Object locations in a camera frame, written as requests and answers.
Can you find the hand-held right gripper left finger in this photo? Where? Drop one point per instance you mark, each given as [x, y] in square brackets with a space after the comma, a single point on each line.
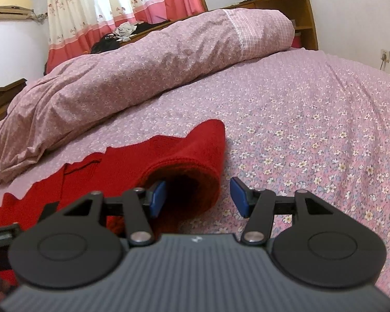
[157, 200]

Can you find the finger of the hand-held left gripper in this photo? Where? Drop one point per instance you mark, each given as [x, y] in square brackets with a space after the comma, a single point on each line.
[51, 208]
[1, 229]

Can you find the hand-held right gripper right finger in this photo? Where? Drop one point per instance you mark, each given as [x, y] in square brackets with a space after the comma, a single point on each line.
[241, 198]

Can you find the red knitted sweater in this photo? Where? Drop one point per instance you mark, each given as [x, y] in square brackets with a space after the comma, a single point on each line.
[188, 149]

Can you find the pile of black clothes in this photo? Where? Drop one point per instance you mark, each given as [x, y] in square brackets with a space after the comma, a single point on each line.
[100, 45]

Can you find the pink floral bed sheet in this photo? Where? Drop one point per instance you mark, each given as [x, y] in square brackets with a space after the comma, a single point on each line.
[305, 120]

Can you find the dark wooden furniture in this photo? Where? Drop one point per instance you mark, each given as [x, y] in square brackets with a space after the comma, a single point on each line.
[0, 100]

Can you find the pink floral duvet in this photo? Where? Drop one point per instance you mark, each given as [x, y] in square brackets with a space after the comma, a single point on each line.
[143, 71]

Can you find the wooden window-side cabinet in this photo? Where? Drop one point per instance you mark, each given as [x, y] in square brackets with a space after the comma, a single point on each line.
[139, 34]

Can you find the red box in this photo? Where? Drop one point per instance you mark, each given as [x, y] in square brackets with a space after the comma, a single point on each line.
[297, 40]

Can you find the grey crumpled cloth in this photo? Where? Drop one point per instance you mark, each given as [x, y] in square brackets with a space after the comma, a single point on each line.
[125, 32]

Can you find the wooden headboard shelf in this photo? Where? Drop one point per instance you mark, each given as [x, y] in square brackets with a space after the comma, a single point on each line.
[299, 13]

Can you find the wall socket with plug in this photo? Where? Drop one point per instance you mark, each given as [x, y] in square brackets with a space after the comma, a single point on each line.
[385, 55]

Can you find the cream wall air conditioner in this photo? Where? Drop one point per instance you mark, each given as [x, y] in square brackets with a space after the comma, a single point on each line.
[9, 8]

